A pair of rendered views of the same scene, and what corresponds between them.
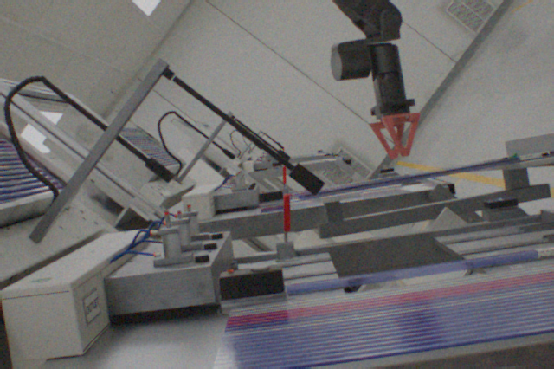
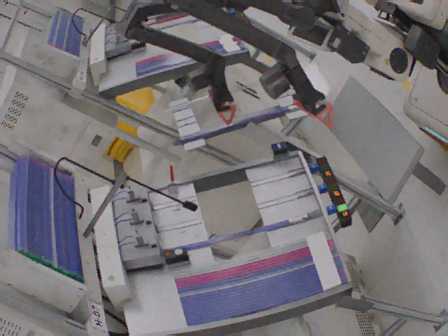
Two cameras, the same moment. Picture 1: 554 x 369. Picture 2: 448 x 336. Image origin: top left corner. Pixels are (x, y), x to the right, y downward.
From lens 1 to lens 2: 149 cm
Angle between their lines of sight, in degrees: 37
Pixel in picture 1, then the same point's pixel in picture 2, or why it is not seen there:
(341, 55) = (193, 83)
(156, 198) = (81, 87)
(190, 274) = (152, 256)
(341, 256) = (199, 183)
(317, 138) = not seen: outside the picture
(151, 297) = (139, 264)
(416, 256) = (237, 178)
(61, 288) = (122, 286)
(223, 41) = not seen: outside the picture
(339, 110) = not seen: outside the picture
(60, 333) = (124, 295)
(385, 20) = (217, 66)
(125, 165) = (62, 64)
